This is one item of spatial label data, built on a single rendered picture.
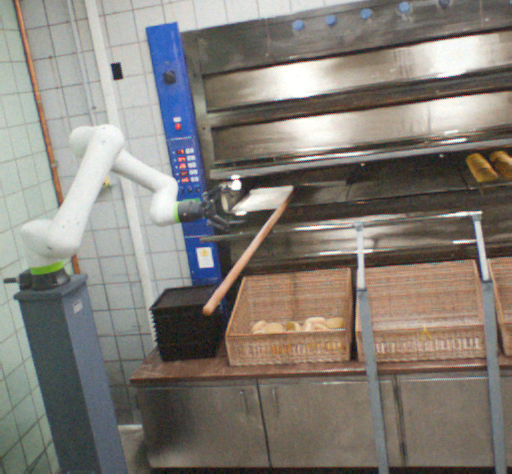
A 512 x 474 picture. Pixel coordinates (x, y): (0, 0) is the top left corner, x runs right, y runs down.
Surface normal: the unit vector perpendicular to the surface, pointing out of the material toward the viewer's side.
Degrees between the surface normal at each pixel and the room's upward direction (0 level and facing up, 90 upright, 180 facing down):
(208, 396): 90
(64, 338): 90
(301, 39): 90
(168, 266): 90
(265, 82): 70
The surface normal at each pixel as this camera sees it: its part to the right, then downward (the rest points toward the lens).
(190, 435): -0.21, 0.25
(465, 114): -0.25, -0.10
